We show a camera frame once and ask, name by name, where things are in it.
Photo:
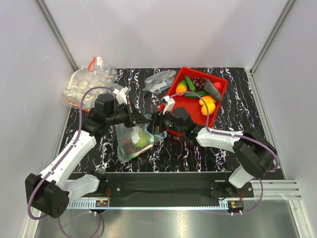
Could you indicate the large bag of chips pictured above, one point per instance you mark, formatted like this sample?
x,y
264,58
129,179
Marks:
x,y
98,73

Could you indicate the yellow orange mango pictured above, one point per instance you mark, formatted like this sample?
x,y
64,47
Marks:
x,y
181,87

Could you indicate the dark green cucumber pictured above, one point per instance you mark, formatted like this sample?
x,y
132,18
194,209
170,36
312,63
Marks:
x,y
196,95

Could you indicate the clear blue zip bag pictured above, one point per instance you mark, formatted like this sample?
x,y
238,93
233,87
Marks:
x,y
124,133

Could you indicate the pale green cabbage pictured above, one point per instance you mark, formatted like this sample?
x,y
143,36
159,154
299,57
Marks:
x,y
139,139

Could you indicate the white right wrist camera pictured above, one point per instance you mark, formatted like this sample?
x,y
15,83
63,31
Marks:
x,y
168,103

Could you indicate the aluminium frame rail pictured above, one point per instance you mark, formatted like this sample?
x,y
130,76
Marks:
x,y
272,192

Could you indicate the grey toy fish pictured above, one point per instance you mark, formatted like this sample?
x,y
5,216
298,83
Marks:
x,y
211,89

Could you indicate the clear zip bag with label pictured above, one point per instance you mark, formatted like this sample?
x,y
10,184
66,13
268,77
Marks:
x,y
160,81

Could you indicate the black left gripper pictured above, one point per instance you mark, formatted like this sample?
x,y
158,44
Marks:
x,y
134,117

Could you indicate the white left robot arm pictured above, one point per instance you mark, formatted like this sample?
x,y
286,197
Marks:
x,y
92,128

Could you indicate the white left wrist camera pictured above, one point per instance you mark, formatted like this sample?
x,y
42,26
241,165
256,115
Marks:
x,y
121,95

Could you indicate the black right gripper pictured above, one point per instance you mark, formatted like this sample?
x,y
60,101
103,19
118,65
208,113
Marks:
x,y
158,119

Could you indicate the small green cucumber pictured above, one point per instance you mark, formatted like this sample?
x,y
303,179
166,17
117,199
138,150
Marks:
x,y
190,83

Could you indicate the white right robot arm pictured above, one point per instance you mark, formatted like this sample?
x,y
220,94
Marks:
x,y
254,153

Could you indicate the white slotted cable duct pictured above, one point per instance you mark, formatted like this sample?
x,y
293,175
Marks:
x,y
147,204

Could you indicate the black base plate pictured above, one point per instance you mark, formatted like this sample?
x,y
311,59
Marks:
x,y
215,184

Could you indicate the yellow lemon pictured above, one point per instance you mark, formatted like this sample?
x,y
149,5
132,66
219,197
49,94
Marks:
x,y
208,99

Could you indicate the purple grape bunch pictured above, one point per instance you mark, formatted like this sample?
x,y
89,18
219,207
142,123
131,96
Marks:
x,y
199,83

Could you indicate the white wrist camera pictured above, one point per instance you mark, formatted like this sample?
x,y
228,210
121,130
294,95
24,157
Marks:
x,y
168,103
121,95

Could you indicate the red chili pepper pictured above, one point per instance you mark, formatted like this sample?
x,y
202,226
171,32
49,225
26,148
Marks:
x,y
128,147

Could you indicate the yellow orange fruit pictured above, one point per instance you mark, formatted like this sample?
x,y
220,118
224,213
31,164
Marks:
x,y
208,109

